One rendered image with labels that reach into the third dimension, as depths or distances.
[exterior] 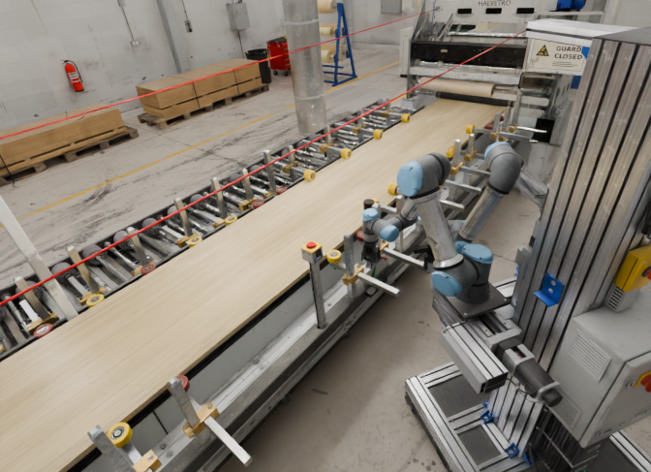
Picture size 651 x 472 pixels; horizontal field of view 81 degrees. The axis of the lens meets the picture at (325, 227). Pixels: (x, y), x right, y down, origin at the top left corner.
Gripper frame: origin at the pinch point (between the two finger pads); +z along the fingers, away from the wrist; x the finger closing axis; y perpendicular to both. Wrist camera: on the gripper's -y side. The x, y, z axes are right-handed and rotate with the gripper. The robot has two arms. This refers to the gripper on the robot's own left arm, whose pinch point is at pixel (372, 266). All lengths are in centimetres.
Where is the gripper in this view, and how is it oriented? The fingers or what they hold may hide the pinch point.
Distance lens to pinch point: 202.1
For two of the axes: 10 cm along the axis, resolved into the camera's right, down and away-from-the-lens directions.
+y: -3.5, 5.6, -7.5
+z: 0.8, 8.2, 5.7
